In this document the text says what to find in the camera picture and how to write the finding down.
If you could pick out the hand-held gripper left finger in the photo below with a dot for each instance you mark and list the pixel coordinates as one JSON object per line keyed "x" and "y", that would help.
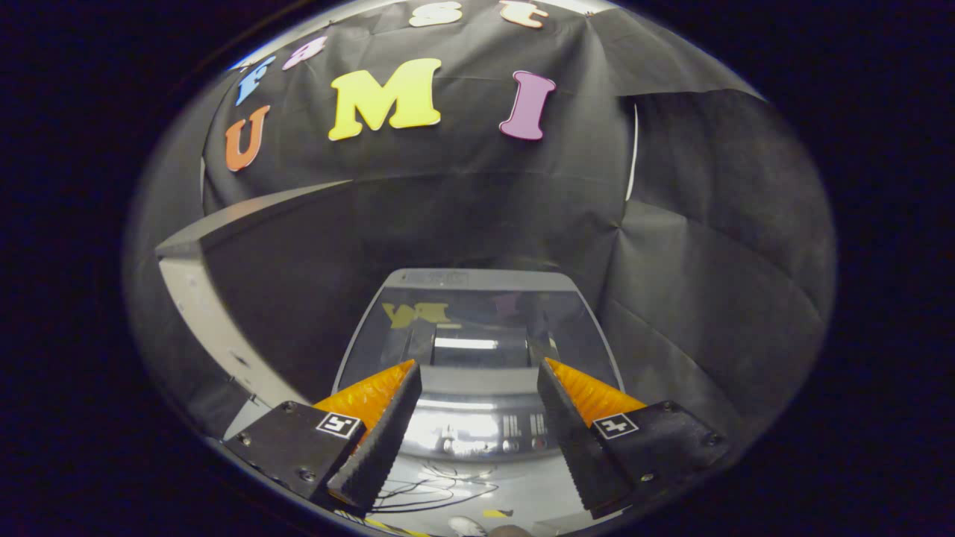
{"x": 388, "y": 440}

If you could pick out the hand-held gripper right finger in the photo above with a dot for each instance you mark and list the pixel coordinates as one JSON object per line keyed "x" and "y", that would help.
{"x": 578, "y": 447}

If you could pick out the grey washing machine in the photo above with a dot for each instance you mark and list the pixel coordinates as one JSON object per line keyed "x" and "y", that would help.
{"x": 477, "y": 429}

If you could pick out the grey cabinet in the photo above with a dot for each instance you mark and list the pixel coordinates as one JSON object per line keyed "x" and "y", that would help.
{"x": 298, "y": 283}

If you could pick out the black backdrop cloth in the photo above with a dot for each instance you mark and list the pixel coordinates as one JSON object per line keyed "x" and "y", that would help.
{"x": 477, "y": 209}

